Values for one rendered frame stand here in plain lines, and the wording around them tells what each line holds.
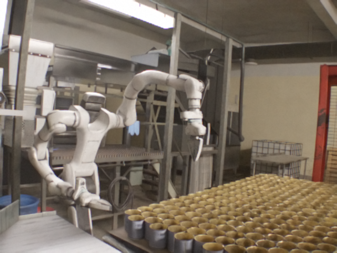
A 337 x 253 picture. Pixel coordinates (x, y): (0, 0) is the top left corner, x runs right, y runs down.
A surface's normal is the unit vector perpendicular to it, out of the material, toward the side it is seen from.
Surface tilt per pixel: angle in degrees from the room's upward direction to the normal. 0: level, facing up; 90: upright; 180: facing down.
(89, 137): 112
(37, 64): 99
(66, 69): 90
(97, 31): 90
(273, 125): 90
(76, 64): 90
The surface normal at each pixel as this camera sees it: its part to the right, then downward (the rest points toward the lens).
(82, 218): 0.78, -0.16
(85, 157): 0.69, 0.44
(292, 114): -0.65, -0.03
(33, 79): 0.73, 0.23
